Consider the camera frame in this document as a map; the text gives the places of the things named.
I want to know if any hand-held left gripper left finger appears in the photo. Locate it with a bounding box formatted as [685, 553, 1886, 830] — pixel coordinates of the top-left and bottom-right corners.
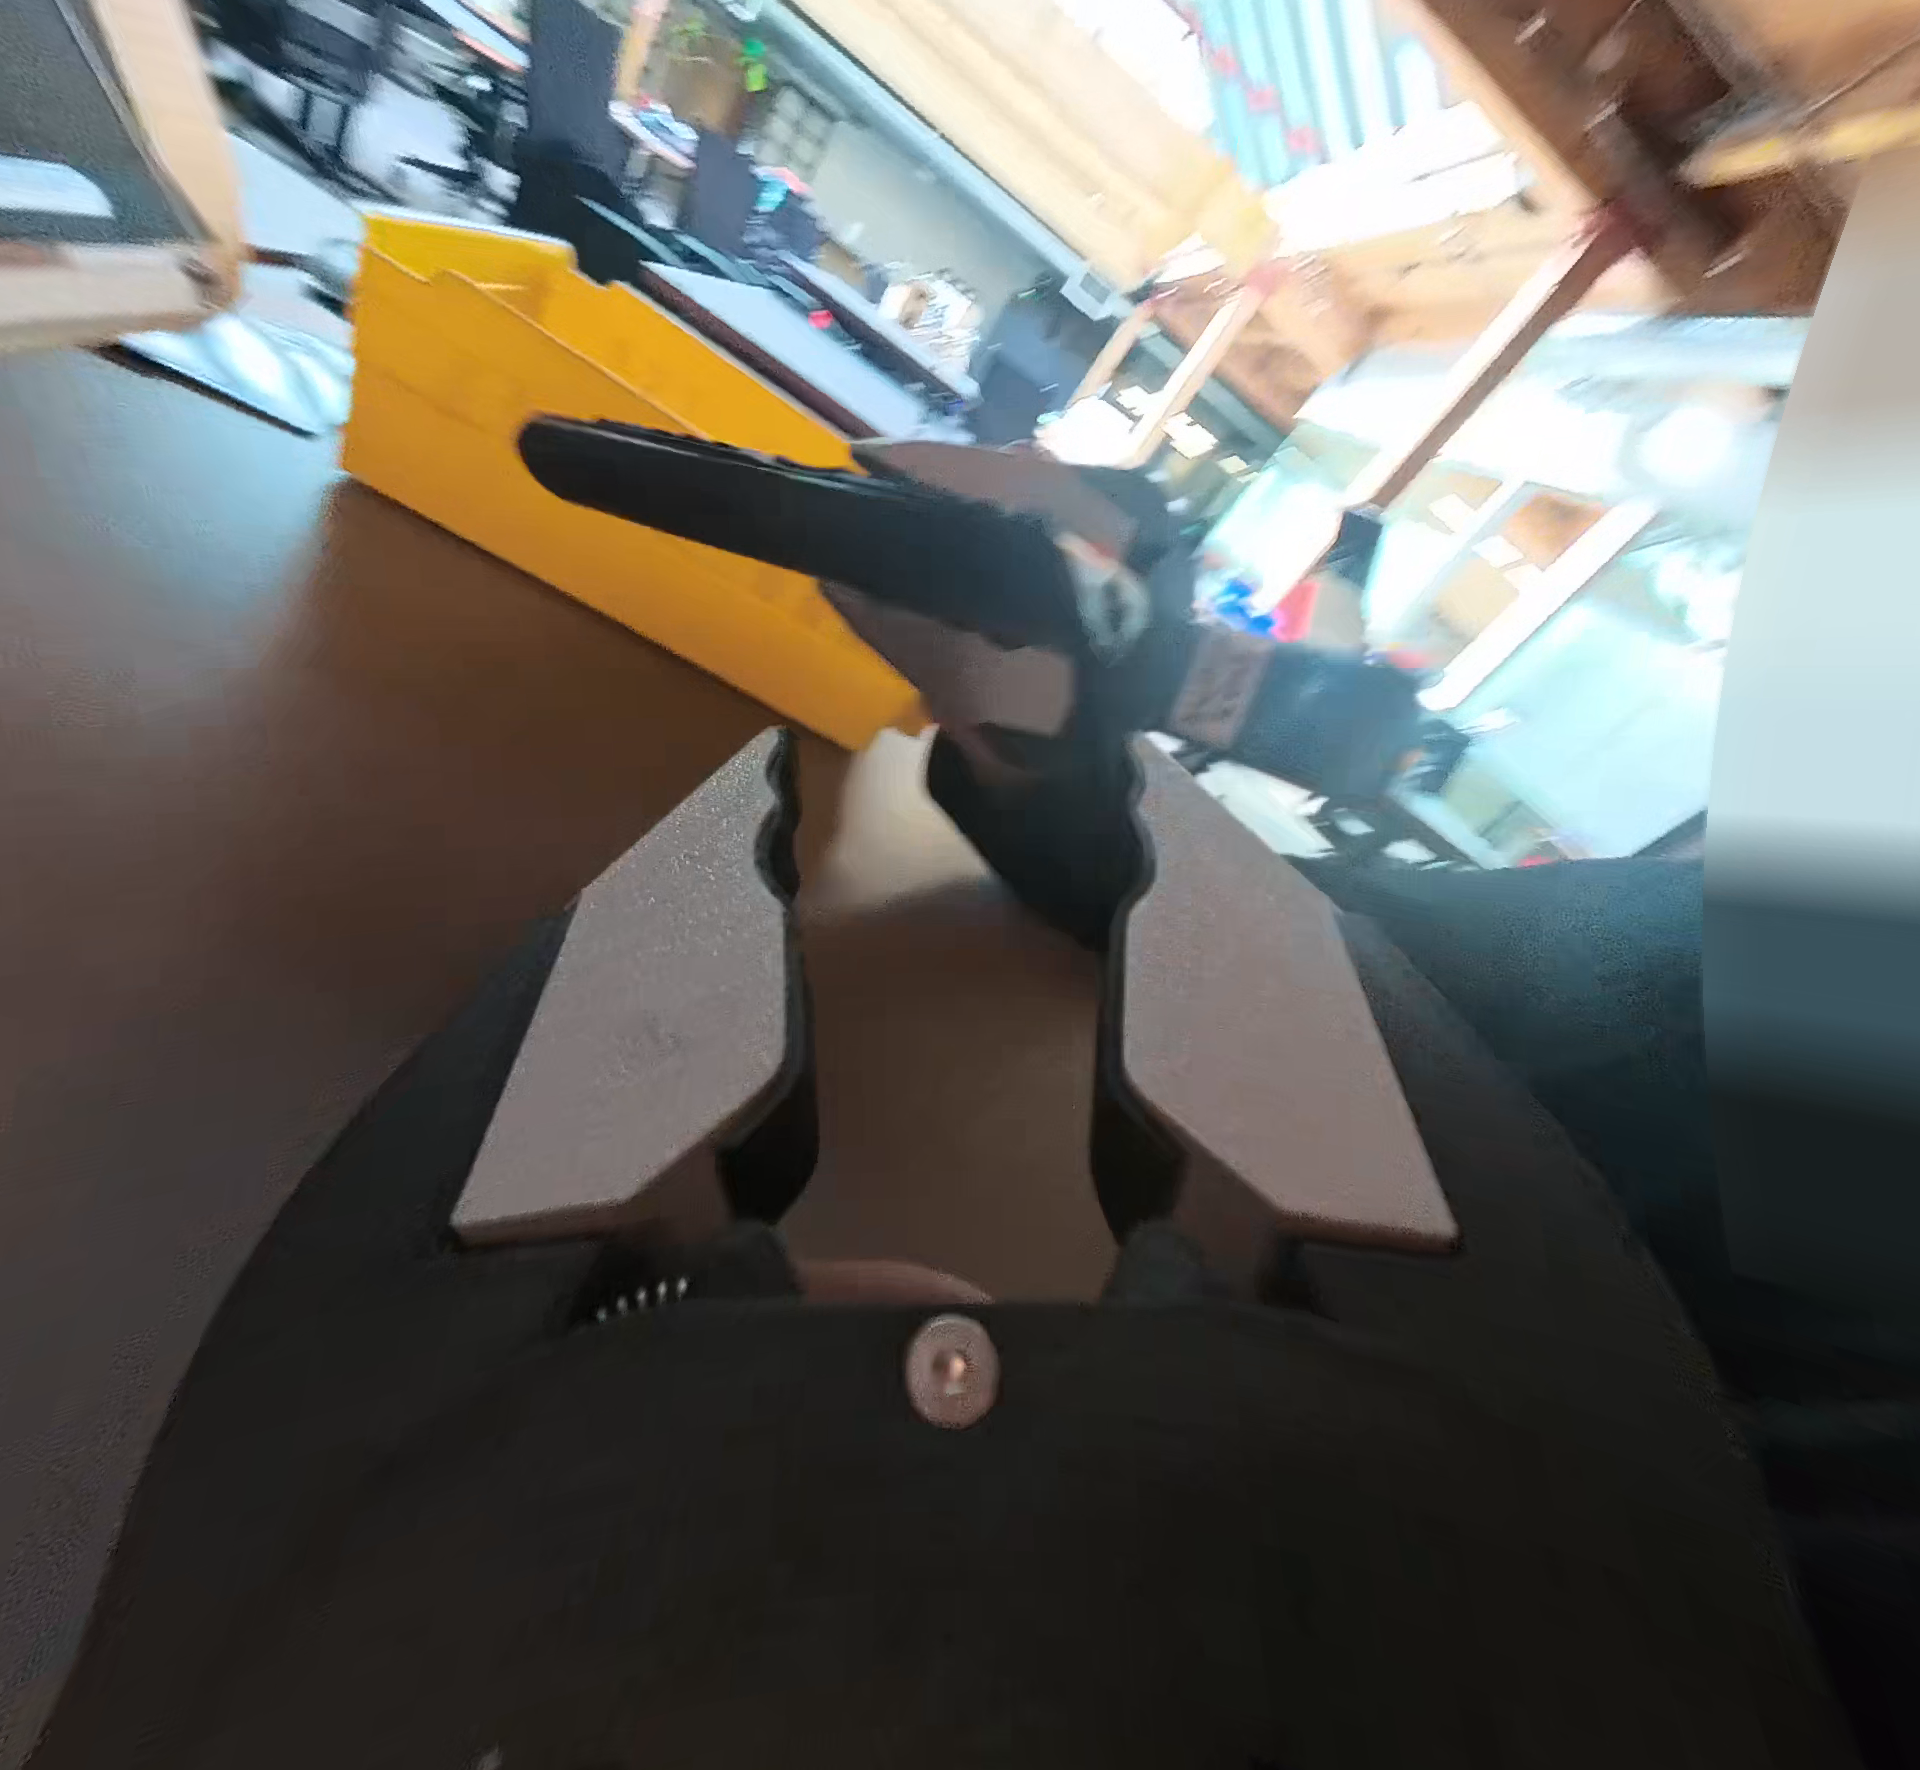
[450, 727, 822, 1251]

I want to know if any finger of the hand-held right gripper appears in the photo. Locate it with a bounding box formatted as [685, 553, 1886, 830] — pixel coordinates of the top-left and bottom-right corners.
[829, 592, 1083, 741]
[852, 439, 1146, 558]

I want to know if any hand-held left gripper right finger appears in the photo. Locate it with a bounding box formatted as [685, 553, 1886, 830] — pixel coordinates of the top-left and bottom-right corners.
[1092, 735, 1462, 1259]

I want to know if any silver metal cutter tool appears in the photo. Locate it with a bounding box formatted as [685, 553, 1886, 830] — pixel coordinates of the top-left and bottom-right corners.
[517, 414, 1159, 671]

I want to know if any yellow plastic bin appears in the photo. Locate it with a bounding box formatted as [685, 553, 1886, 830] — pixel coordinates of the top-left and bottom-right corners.
[338, 210, 936, 757]

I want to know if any dark top office table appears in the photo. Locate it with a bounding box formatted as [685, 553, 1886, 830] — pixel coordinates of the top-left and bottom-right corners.
[637, 259, 940, 440]

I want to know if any group of black office chairs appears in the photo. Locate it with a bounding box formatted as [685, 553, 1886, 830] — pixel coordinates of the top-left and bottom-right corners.
[187, 0, 782, 265]

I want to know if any black flat pad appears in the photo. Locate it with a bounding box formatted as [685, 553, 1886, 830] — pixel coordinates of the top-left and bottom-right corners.
[102, 307, 361, 440]

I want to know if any black wooden book stand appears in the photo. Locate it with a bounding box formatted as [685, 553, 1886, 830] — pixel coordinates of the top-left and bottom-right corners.
[0, 0, 251, 354]

